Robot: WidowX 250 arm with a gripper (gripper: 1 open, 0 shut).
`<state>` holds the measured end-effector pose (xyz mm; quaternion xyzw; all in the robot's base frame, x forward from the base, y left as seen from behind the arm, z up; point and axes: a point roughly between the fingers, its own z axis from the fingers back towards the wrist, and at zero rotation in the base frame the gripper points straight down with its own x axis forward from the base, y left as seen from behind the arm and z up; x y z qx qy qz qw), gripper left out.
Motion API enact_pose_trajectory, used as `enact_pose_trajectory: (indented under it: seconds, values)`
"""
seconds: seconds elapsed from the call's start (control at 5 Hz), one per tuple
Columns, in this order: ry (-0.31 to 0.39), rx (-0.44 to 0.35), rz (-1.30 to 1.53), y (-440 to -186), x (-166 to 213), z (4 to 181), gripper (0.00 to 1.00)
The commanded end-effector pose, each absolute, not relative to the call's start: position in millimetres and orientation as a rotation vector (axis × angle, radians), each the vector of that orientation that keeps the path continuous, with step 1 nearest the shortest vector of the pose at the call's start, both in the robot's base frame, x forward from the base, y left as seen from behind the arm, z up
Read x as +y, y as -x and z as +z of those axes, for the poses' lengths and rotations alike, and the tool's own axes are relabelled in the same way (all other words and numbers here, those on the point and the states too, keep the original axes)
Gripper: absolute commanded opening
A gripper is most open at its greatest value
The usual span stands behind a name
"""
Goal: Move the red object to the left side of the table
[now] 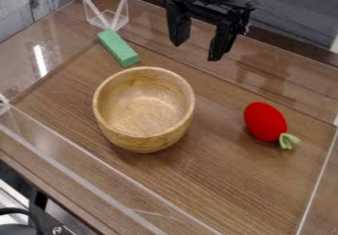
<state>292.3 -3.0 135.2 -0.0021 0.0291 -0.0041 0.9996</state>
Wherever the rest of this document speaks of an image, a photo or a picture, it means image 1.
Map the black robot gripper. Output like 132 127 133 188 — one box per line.
165 0 255 61

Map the red plush strawberry toy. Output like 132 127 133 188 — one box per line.
243 102 299 150

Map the green rectangular block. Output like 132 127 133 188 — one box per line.
97 30 140 67

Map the light wooden bowl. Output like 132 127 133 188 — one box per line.
92 66 195 153

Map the clear acrylic corner bracket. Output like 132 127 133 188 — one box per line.
81 0 129 32

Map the clear acrylic tray wall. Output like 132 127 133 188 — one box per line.
0 0 338 235

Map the black table leg frame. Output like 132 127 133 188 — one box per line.
29 191 74 235

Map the black cable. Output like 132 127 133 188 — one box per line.
0 207 34 227

